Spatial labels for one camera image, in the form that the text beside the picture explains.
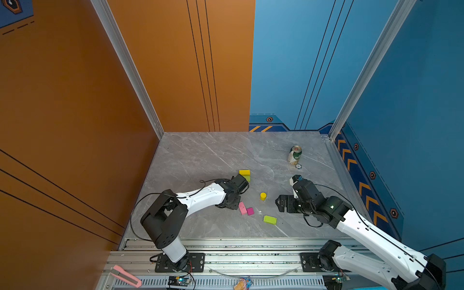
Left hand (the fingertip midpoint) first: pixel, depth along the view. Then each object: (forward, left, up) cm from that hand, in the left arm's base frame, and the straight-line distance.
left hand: (231, 201), depth 89 cm
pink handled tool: (-30, +44, -2) cm, 53 cm away
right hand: (-5, -22, +11) cm, 25 cm away
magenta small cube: (-4, -9, -2) cm, 10 cm away
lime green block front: (-9, -18, 0) cm, 20 cm away
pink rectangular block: (-3, -5, 0) cm, 6 cm away
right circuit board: (-31, -43, -1) cm, 53 cm away
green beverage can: (+25, -34, +7) cm, 43 cm away
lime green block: (+13, -8, +1) cm, 16 cm away
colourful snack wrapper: (-33, -5, +1) cm, 33 cm away
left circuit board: (-32, +19, -3) cm, 38 cm away
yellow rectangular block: (+17, -7, 0) cm, 19 cm away
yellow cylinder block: (+3, -16, +1) cm, 16 cm away
